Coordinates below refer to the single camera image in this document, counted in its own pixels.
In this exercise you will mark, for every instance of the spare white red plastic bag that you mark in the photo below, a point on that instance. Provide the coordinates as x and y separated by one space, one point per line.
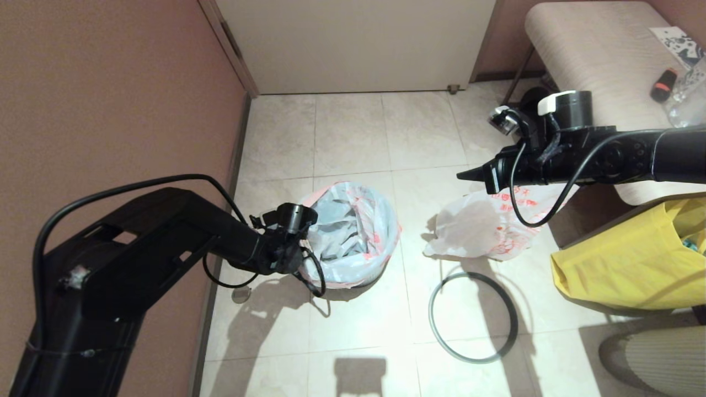
474 231

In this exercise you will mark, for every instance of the light wood bench metal legs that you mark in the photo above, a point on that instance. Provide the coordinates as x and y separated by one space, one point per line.
606 49

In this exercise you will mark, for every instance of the black slipper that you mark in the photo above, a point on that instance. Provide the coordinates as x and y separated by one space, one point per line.
532 98

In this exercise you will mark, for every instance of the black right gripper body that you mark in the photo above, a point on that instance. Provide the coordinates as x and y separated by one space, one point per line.
515 168

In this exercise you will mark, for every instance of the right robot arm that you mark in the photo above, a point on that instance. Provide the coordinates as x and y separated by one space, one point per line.
634 157

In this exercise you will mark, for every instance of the yellow fabric bag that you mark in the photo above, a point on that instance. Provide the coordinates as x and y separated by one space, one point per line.
623 264

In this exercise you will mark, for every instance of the small teal packet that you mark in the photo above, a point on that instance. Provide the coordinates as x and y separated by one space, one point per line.
689 245

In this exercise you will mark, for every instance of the brown door frame post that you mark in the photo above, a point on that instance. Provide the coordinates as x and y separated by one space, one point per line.
229 47
485 44

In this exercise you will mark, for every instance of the black and red marker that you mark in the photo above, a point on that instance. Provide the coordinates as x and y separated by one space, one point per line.
664 85

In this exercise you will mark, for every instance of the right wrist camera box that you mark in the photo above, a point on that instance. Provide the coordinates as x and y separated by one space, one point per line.
504 121

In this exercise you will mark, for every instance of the black round trash bin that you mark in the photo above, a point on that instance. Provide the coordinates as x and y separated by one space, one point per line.
358 283

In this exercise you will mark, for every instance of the grey ribbed round stool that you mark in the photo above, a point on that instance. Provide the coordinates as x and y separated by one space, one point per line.
662 364

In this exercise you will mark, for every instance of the printed paper leaflet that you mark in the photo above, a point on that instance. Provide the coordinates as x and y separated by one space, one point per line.
678 45

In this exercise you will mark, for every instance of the round grey floor disc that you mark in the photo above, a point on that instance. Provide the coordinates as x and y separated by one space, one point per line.
241 296

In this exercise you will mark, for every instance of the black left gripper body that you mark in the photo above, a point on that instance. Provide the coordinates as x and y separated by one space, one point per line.
287 256

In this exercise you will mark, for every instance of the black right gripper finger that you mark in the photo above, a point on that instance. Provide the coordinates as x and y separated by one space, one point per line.
475 178
473 171

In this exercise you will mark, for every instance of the white and red plastic bag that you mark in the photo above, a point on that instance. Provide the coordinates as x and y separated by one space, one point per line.
375 259

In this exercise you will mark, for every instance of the tall clear glass vessel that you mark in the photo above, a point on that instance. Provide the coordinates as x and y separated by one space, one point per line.
686 113

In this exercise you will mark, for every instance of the pale door panel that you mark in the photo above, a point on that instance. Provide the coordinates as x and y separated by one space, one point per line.
358 44

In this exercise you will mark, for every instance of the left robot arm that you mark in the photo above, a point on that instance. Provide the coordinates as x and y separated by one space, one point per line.
138 259

